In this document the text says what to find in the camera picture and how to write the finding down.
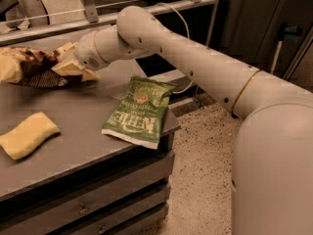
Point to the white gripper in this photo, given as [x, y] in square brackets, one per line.
[86, 51]

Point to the brown chip bag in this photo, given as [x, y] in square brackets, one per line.
[29, 67]

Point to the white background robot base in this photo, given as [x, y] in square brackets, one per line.
[14, 12]

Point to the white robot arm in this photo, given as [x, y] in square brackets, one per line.
[272, 168]

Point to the yellow sponge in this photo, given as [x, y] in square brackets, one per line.
[26, 137]

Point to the green kettle chip bag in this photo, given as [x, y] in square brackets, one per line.
[139, 116]

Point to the grey drawer unit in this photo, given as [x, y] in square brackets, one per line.
[79, 187]

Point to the dark grey cabinet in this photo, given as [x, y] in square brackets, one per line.
[263, 33]

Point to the grey metal rail frame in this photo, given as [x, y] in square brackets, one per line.
[68, 20]

